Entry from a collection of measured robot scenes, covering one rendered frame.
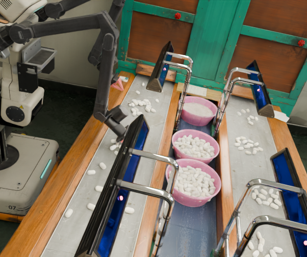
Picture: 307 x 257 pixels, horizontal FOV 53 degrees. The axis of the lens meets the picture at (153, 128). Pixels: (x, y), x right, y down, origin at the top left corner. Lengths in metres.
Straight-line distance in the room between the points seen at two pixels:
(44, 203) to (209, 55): 1.52
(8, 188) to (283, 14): 2.02
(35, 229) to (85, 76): 2.44
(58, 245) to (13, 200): 0.87
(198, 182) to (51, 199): 0.67
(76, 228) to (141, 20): 1.50
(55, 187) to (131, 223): 0.34
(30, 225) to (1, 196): 0.83
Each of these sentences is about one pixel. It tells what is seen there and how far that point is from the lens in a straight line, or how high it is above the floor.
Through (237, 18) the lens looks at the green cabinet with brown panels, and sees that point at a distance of 2.19.
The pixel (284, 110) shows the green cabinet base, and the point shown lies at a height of 0.74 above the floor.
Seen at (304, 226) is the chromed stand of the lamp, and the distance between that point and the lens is 0.95.
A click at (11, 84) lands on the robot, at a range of 1.78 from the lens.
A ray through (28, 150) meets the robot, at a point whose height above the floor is 0.28.
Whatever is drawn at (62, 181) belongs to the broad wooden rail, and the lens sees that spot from 1.36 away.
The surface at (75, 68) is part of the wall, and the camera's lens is 3.43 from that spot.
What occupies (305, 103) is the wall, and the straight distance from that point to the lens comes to 3.73.
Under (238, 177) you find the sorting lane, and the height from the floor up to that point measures 0.74.
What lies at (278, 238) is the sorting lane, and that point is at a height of 0.74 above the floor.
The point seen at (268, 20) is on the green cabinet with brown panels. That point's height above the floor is 1.33.
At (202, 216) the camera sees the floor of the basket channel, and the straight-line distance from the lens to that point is 1.44.
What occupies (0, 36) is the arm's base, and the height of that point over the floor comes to 1.21.
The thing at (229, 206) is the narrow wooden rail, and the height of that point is 0.76.
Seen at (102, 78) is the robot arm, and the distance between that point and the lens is 1.42.
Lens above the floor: 1.72
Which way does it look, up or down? 33 degrees down
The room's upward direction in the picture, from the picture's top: 12 degrees clockwise
